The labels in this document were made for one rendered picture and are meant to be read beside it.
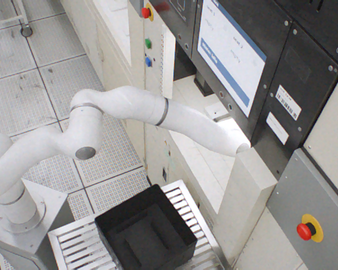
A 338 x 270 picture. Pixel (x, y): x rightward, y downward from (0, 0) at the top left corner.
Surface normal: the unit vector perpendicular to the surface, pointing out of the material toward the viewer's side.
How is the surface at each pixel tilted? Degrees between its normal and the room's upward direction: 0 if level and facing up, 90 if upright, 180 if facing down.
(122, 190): 0
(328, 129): 90
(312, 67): 90
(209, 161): 0
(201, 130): 49
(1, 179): 70
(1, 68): 0
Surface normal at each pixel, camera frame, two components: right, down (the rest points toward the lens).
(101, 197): 0.04, -0.58
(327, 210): -0.90, 0.33
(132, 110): 0.17, 0.64
